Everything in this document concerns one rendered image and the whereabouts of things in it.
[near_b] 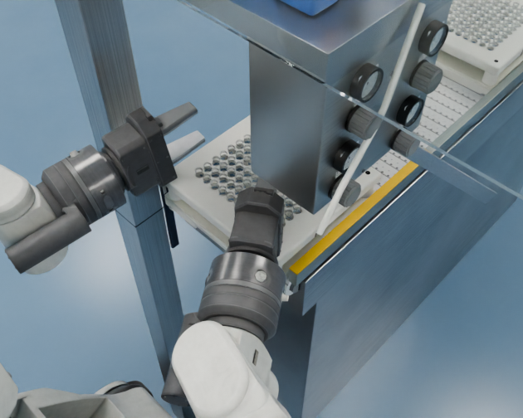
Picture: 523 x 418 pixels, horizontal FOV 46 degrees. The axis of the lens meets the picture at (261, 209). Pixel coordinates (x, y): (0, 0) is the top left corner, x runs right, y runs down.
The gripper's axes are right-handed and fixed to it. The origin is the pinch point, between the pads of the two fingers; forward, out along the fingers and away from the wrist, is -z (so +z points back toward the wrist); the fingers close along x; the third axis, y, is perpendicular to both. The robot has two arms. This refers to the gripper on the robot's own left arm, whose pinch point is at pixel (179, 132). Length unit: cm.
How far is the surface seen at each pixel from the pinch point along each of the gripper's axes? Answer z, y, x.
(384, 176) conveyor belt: -29.8, 9.3, 24.0
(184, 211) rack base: 2.1, -2.5, 17.6
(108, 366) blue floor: 28, -43, 110
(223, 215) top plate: -0.8, 5.4, 13.7
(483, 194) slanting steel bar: -39, 23, 24
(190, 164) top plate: -2.5, -6.2, 13.2
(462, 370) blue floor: -56, 20, 122
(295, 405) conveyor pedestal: -6, 5, 99
